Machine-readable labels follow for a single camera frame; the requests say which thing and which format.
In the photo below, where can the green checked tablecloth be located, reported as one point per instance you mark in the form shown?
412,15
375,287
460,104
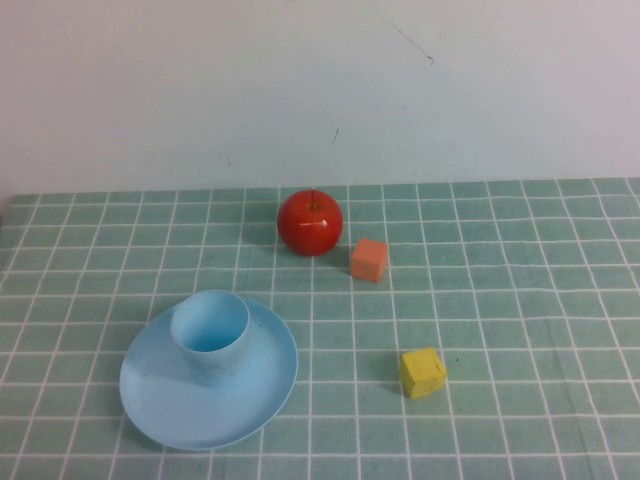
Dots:
550,240

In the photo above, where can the red apple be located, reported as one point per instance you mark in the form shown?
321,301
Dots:
309,230

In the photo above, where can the light blue plastic plate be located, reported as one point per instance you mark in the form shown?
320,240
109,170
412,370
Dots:
200,415

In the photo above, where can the orange foam cube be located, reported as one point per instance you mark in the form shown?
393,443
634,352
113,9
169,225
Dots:
368,262

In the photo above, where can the light blue plastic cup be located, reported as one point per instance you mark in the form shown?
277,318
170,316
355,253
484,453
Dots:
215,365

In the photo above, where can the yellow foam cube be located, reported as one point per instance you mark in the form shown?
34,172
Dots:
422,375

